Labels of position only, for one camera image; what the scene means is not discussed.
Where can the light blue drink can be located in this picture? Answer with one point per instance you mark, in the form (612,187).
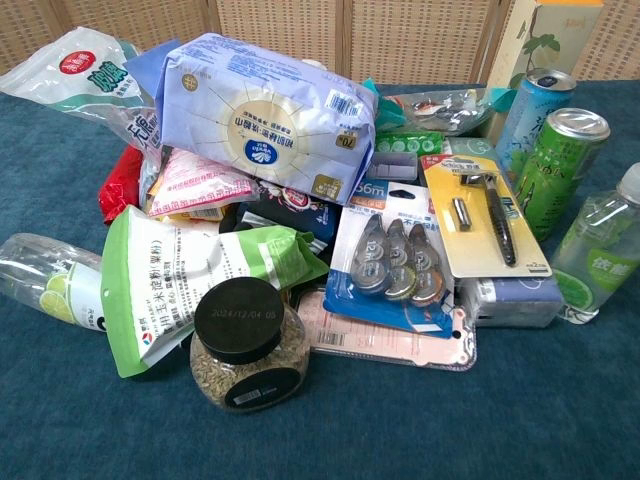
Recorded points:
(525,120)

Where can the green drink can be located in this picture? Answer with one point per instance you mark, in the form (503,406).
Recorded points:
(560,170)

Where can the clear bottle green label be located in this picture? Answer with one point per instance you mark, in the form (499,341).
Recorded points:
(592,260)

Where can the clear bottle with lime label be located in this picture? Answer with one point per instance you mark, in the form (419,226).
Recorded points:
(47,280)

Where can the dark navy printed package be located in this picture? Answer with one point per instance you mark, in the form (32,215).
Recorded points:
(295,215)

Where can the correction tape blister pack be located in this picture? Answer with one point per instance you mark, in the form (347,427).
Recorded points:
(395,260)

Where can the grey plastic compartment box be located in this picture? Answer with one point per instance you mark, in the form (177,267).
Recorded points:
(392,166)

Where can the pink flat card package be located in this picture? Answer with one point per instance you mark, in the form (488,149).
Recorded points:
(370,345)

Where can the green foil packet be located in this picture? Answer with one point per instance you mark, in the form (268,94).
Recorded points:
(407,143)

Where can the pink white printed packet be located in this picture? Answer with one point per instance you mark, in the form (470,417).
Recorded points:
(200,187)

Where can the glass spice jar black lid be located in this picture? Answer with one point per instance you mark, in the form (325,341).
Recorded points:
(247,350)

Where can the lavender tissue pack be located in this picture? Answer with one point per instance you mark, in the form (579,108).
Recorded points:
(260,115)

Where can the teal plastic bag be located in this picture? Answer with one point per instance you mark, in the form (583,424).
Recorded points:
(385,112)

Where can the green white corn starch bag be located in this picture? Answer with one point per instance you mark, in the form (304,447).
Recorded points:
(170,270)

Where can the razor on yellow card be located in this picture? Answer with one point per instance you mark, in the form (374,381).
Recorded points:
(480,215)

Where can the clear bag with metal items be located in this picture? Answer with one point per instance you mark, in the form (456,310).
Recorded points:
(440,112)

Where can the grey blue tissue pack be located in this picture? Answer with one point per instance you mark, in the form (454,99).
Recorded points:
(515,300)

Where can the wicker folding screen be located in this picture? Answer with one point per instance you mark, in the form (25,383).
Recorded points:
(310,35)

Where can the red snack bag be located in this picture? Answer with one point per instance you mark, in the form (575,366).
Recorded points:
(120,187)

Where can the clear bag with green print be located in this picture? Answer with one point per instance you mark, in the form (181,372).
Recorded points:
(90,85)

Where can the cream box with plant print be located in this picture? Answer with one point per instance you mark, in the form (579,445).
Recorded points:
(540,40)

